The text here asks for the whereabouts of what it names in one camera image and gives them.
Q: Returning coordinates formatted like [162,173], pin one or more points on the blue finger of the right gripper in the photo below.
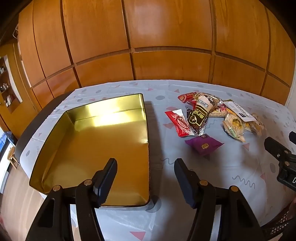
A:
[292,136]

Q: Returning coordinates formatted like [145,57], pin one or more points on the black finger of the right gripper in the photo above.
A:
[275,148]

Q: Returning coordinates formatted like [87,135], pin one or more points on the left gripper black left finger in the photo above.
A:
[103,181]

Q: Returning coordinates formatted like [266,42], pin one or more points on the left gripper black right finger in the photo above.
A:
[188,181]

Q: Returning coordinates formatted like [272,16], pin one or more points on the beige pastry packet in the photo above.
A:
[256,125]

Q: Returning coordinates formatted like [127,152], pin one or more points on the purple pastry packet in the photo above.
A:
[204,144]

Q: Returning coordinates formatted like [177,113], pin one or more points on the white milk powder sachet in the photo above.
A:
[239,111]

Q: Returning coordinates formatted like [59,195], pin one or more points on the yellow nut snack bag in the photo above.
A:
[233,127]

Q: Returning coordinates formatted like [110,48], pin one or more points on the red white wafer packet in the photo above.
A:
[181,125]

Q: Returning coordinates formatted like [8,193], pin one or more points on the brown coffee snack packet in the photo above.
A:
[198,116]

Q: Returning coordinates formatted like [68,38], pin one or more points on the puffed rice bar packet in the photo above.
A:
[219,111]

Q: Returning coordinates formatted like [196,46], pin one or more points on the small dark red packet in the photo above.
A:
[187,97]

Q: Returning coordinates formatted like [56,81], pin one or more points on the green edged cracker packet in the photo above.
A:
[248,126]

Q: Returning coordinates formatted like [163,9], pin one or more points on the bright red snack packet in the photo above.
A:
[192,103]

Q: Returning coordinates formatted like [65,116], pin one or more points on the person right hand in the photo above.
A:
[292,210]

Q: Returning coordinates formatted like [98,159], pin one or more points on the patterned white tablecloth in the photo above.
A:
[246,165]

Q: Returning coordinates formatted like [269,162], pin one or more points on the gold metal tin box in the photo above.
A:
[86,137]

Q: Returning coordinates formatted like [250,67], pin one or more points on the wooden stool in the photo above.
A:
[11,157]

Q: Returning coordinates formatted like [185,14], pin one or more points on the wooden shelf cabinet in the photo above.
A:
[17,108]

